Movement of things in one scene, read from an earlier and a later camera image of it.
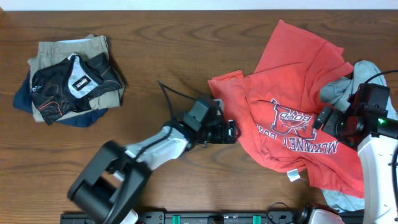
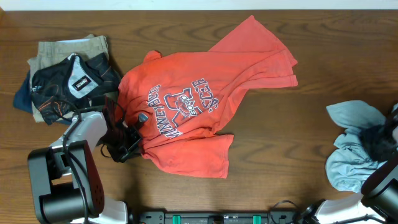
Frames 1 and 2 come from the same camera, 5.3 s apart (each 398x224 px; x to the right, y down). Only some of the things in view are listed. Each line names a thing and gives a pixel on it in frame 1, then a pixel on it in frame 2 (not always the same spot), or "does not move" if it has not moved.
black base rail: [204, 217] does not move
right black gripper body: [323, 116] to [374, 143]
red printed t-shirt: [275, 109] to [186, 98]
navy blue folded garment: [23, 101] does not move
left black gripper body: [232, 132] to [131, 144]
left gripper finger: [232, 132] to [142, 118]
